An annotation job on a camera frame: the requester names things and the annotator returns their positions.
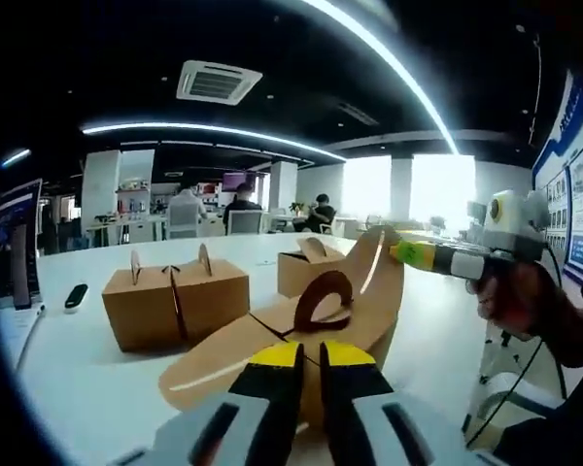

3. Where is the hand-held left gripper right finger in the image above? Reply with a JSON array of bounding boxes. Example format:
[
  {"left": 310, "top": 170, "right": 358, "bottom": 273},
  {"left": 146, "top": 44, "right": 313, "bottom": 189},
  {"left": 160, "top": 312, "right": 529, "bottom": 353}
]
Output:
[{"left": 319, "top": 341, "right": 497, "bottom": 466}]

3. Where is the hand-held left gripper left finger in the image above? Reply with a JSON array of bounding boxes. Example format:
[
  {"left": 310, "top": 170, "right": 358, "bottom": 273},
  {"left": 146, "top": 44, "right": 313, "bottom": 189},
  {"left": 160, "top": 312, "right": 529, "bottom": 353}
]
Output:
[{"left": 120, "top": 341, "right": 306, "bottom": 466}]

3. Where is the brown paper box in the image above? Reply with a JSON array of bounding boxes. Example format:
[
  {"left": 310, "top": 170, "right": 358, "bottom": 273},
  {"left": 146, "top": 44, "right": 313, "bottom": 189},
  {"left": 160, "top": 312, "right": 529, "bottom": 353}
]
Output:
[
  {"left": 157, "top": 224, "right": 406, "bottom": 429},
  {"left": 101, "top": 249, "right": 182, "bottom": 354},
  {"left": 167, "top": 243, "right": 251, "bottom": 350},
  {"left": 277, "top": 236, "right": 357, "bottom": 300}
]

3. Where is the open laptop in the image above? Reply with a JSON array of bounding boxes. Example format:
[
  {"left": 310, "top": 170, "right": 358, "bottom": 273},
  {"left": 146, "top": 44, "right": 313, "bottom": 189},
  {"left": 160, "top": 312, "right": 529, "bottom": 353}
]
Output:
[{"left": 0, "top": 178, "right": 48, "bottom": 371}]

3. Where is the person's right hand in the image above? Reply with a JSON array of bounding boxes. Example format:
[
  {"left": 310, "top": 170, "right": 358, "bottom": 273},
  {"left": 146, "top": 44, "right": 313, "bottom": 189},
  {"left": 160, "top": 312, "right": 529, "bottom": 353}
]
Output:
[{"left": 467, "top": 256, "right": 566, "bottom": 342}]

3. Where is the ceiling vent grille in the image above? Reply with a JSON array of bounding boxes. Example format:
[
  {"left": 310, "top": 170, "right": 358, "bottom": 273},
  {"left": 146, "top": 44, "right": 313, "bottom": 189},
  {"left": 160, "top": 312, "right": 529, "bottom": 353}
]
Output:
[{"left": 336, "top": 101, "right": 381, "bottom": 127}]

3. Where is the long ceiling light strip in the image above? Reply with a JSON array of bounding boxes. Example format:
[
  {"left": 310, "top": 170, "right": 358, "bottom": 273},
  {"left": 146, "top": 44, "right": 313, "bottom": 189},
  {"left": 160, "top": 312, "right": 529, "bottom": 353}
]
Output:
[{"left": 299, "top": 0, "right": 461, "bottom": 156}]

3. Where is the grey office chair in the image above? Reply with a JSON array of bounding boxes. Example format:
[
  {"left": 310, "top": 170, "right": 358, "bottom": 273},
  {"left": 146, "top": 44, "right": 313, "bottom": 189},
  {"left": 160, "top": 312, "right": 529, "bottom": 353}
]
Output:
[{"left": 227, "top": 209, "right": 264, "bottom": 237}]

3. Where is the person's black clothing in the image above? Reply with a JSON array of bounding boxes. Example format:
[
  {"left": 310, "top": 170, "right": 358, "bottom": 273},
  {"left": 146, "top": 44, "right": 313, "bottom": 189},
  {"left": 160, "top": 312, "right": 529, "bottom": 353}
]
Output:
[{"left": 492, "top": 271, "right": 583, "bottom": 466}]

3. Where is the white office chair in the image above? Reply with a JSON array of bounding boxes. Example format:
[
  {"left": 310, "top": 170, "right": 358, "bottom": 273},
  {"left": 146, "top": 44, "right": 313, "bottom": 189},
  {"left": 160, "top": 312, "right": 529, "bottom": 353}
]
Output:
[{"left": 166, "top": 202, "right": 201, "bottom": 241}]

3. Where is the small black white device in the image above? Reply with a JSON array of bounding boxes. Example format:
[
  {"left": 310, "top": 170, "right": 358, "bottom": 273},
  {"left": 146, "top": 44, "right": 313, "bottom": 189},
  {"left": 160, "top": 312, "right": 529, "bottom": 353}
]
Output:
[{"left": 63, "top": 283, "right": 90, "bottom": 315}]

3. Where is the white desk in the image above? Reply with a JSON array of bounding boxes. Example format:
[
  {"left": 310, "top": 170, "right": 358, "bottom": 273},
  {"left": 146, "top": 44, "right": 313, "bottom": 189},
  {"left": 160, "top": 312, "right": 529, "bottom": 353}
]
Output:
[{"left": 84, "top": 215, "right": 169, "bottom": 247}]

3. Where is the display shelf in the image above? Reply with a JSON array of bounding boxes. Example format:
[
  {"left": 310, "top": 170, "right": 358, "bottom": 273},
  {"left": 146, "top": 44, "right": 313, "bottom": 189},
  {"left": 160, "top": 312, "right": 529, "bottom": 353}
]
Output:
[{"left": 116, "top": 179, "right": 153, "bottom": 217}]

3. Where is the curved ceiling light strip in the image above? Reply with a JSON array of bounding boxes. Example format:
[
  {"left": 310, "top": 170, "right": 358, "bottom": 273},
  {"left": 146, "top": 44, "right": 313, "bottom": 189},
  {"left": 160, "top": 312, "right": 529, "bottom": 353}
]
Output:
[{"left": 79, "top": 121, "right": 348, "bottom": 163}]

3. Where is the dark upright device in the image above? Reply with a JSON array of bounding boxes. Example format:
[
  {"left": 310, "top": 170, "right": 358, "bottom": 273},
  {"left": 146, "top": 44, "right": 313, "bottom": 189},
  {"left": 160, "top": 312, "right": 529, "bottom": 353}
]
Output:
[{"left": 11, "top": 222, "right": 33, "bottom": 312}]

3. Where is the ceiling air conditioner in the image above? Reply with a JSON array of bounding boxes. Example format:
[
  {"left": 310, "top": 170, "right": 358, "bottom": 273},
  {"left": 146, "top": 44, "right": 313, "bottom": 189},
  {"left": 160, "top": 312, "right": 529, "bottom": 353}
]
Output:
[{"left": 175, "top": 59, "right": 264, "bottom": 106}]

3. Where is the short ceiling light strip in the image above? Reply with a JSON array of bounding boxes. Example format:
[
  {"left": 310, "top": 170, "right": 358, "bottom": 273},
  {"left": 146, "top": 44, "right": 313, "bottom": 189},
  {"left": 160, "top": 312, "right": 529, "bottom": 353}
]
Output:
[{"left": 0, "top": 147, "right": 32, "bottom": 169}]

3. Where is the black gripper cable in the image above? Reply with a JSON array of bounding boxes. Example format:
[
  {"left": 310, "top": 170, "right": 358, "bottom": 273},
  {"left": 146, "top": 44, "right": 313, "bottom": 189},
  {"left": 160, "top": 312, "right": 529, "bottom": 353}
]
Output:
[{"left": 465, "top": 242, "right": 570, "bottom": 449}]

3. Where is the purple wall screen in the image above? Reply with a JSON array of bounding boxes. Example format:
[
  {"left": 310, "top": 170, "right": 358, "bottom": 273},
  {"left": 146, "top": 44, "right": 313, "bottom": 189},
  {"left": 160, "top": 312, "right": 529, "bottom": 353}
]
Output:
[{"left": 222, "top": 171, "right": 249, "bottom": 192}]

